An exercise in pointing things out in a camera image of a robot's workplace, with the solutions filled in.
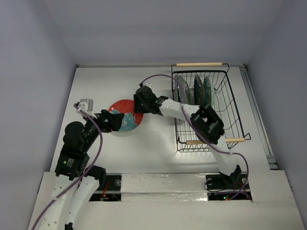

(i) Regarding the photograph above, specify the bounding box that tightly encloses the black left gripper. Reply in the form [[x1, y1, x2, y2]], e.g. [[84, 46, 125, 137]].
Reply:
[[83, 108, 124, 150]]

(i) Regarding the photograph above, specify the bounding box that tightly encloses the red floral plate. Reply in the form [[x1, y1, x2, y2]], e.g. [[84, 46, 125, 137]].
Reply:
[[108, 99, 143, 137]]

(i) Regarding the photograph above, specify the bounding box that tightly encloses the dark teal brown-rimmed plate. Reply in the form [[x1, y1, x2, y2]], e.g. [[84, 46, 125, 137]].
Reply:
[[203, 77, 215, 107]]

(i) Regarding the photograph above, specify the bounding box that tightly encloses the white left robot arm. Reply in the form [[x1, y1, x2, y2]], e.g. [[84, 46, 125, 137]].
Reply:
[[39, 109, 124, 230]]

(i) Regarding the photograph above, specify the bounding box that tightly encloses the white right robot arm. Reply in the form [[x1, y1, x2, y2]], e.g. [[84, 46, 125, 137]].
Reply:
[[133, 84, 246, 191]]

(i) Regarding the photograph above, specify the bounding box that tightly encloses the grey patterned plate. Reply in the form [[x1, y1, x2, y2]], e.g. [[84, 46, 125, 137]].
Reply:
[[175, 74, 192, 105]]

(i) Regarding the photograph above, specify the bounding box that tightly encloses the light green plate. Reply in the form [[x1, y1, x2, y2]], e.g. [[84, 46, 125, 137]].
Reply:
[[194, 74, 204, 105]]

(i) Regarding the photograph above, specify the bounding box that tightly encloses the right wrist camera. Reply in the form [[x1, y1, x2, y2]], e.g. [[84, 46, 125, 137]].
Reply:
[[142, 82, 152, 88]]

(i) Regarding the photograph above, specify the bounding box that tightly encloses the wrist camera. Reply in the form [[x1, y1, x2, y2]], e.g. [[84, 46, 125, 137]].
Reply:
[[142, 82, 152, 88], [77, 99, 94, 114]]

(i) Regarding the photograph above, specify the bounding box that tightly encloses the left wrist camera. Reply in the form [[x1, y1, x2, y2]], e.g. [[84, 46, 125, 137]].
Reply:
[[77, 99, 94, 114]]

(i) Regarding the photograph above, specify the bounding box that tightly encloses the black wire dish rack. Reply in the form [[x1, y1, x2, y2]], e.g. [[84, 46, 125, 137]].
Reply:
[[171, 63, 251, 152]]

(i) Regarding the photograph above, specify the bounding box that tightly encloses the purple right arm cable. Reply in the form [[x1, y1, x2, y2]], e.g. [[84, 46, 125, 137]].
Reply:
[[139, 74, 250, 201]]

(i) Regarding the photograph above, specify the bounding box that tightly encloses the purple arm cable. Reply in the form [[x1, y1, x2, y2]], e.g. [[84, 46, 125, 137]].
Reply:
[[139, 74, 250, 201], [28, 103, 104, 230]]

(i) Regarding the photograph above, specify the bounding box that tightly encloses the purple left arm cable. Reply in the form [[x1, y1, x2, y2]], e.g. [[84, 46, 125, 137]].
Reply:
[[28, 103, 104, 230]]

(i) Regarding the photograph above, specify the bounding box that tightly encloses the aluminium rail on table edge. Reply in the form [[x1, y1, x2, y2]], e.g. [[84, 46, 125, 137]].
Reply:
[[239, 64, 279, 170]]

